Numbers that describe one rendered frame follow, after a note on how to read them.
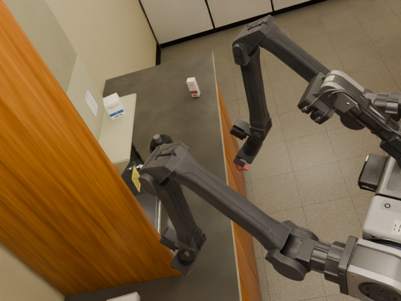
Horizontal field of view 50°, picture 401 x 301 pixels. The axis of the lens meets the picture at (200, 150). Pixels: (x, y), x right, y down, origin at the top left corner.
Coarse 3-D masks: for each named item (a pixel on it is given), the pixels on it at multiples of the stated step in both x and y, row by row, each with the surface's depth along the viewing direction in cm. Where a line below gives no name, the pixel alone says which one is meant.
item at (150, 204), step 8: (136, 152) 167; (136, 160) 165; (128, 168) 154; (136, 168) 162; (128, 176) 153; (128, 184) 151; (136, 192) 156; (144, 192) 165; (144, 200) 163; (152, 200) 172; (144, 208) 161; (152, 208) 170; (152, 216) 168
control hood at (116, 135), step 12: (132, 96) 148; (132, 108) 143; (108, 120) 143; (120, 120) 141; (132, 120) 139; (108, 132) 138; (120, 132) 137; (108, 144) 134; (120, 144) 132; (108, 156) 130; (120, 156) 129; (120, 168) 129
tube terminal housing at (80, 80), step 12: (72, 72) 130; (84, 72) 139; (72, 84) 128; (84, 84) 137; (72, 96) 126; (84, 96) 134; (96, 96) 144; (84, 108) 132; (84, 120) 130; (96, 120) 139; (96, 132) 137
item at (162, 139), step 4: (156, 136) 177; (160, 136) 181; (164, 136) 180; (152, 140) 180; (156, 140) 177; (160, 140) 177; (164, 140) 178; (168, 140) 178; (152, 144) 179; (156, 144) 178; (160, 144) 177; (152, 148) 178
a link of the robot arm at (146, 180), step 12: (144, 180) 98; (168, 180) 103; (156, 192) 101; (168, 192) 105; (180, 192) 109; (168, 204) 110; (180, 204) 111; (168, 216) 117; (180, 216) 113; (192, 216) 119; (180, 228) 119; (192, 228) 120; (180, 240) 124; (192, 240) 122; (204, 240) 129; (192, 252) 126
